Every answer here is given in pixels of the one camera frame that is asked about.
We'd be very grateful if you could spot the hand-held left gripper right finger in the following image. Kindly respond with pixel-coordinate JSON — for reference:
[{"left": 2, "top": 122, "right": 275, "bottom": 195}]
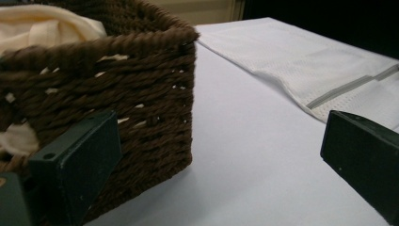
[{"left": 319, "top": 109, "right": 399, "bottom": 226}]

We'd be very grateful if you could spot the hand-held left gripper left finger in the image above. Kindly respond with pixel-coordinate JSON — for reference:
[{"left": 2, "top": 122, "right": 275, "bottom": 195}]
[{"left": 27, "top": 109, "right": 123, "bottom": 226}]

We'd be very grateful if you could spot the brown woven basket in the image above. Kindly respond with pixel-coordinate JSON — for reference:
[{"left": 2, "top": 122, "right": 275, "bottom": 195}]
[{"left": 0, "top": 0, "right": 200, "bottom": 226}]

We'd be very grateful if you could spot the white mesh laundry bag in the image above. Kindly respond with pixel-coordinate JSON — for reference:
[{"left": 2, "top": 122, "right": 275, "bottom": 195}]
[{"left": 195, "top": 17, "right": 399, "bottom": 133}]

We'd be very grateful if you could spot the cream garment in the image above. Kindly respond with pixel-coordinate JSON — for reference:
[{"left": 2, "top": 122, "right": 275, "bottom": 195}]
[{"left": 0, "top": 3, "right": 130, "bottom": 157}]

